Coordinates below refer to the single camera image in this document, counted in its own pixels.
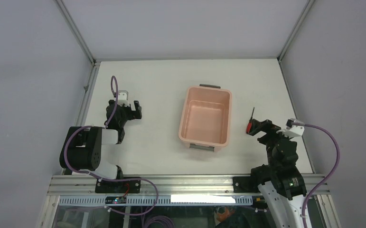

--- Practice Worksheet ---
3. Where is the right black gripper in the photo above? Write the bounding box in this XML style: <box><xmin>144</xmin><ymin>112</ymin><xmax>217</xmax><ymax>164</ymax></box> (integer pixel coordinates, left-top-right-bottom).
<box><xmin>249</xmin><ymin>118</ymin><xmax>294</xmax><ymax>170</ymax></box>

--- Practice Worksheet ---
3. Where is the red handled screwdriver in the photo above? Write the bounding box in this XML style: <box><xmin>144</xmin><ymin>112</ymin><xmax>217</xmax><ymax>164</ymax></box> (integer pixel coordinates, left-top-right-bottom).
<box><xmin>245</xmin><ymin>107</ymin><xmax>255</xmax><ymax>134</ymax></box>

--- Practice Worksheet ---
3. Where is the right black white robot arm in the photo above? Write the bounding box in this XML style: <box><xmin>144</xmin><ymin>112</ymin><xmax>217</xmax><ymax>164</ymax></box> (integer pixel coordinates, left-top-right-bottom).
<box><xmin>246</xmin><ymin>118</ymin><xmax>312</xmax><ymax>228</ymax></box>

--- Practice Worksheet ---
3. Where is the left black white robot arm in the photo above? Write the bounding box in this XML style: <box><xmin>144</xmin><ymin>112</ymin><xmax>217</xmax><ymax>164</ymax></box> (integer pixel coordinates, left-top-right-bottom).
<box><xmin>59</xmin><ymin>100</ymin><xmax>142</xmax><ymax>193</ymax></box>

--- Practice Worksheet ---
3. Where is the pink plastic bin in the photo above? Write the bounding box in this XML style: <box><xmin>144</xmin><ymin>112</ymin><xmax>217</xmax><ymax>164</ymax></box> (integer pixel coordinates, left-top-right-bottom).
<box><xmin>178</xmin><ymin>84</ymin><xmax>233</xmax><ymax>152</ymax></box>

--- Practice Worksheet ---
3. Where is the small electronics board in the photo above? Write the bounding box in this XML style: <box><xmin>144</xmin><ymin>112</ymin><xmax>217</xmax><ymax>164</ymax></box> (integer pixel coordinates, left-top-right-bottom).
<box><xmin>105</xmin><ymin>196</ymin><xmax>127</xmax><ymax>205</ymax></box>

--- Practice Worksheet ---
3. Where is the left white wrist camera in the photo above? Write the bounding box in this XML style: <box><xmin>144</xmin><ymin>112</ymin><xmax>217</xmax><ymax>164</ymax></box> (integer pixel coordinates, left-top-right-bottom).
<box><xmin>117</xmin><ymin>90</ymin><xmax>130</xmax><ymax>107</ymax></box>

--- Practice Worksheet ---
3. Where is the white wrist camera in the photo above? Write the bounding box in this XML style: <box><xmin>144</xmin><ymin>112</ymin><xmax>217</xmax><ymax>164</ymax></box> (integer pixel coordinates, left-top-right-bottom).
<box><xmin>117</xmin><ymin>90</ymin><xmax>130</xmax><ymax>107</ymax></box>
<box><xmin>277</xmin><ymin>118</ymin><xmax>305</xmax><ymax>139</ymax></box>

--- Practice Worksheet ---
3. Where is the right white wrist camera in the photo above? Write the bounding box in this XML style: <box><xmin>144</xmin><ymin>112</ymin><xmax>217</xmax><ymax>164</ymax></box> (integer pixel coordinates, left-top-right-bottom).
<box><xmin>277</xmin><ymin>118</ymin><xmax>305</xmax><ymax>139</ymax></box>

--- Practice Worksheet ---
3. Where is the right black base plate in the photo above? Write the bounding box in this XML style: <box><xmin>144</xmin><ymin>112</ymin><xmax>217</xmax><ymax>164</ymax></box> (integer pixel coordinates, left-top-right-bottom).
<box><xmin>232</xmin><ymin>176</ymin><xmax>260</xmax><ymax>193</ymax></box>

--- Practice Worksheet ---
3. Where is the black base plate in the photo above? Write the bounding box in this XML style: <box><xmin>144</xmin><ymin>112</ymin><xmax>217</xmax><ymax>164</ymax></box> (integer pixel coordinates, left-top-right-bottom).
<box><xmin>232</xmin><ymin>176</ymin><xmax>260</xmax><ymax>193</ymax></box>
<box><xmin>94</xmin><ymin>177</ymin><xmax>141</xmax><ymax>194</ymax></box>

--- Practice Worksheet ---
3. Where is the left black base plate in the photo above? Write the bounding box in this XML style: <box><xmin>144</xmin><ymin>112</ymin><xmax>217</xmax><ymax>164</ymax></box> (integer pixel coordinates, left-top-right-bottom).
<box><xmin>94</xmin><ymin>177</ymin><xmax>141</xmax><ymax>194</ymax></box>

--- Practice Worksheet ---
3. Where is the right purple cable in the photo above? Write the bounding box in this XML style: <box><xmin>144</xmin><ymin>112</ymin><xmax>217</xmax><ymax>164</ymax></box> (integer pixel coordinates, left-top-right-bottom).
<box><xmin>300</xmin><ymin>123</ymin><xmax>341</xmax><ymax>228</ymax></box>

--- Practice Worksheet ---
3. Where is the aluminium front rail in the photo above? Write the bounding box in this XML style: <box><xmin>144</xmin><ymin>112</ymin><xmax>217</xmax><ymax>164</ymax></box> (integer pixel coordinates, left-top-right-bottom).
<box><xmin>47</xmin><ymin>174</ymin><xmax>330</xmax><ymax>196</ymax></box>

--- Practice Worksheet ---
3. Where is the right aluminium frame post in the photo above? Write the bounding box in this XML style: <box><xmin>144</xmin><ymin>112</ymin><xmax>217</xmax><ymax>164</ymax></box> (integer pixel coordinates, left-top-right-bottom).
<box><xmin>277</xmin><ymin>0</ymin><xmax>315</xmax><ymax>64</ymax></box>

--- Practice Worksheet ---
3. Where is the aluminium frame post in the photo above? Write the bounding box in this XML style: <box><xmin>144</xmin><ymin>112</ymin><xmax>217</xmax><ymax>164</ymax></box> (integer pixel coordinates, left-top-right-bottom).
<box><xmin>54</xmin><ymin>0</ymin><xmax>96</xmax><ymax>64</ymax></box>
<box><xmin>277</xmin><ymin>0</ymin><xmax>315</xmax><ymax>64</ymax></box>

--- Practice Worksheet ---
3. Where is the white slotted cable duct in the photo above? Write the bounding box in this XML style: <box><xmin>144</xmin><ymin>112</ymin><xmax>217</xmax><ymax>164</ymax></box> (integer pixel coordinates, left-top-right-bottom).
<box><xmin>59</xmin><ymin>194</ymin><xmax>255</xmax><ymax>207</ymax></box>

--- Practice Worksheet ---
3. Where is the left aluminium frame post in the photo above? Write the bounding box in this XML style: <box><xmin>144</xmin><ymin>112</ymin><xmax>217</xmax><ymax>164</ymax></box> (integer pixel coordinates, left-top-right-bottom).
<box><xmin>54</xmin><ymin>0</ymin><xmax>96</xmax><ymax>64</ymax></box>

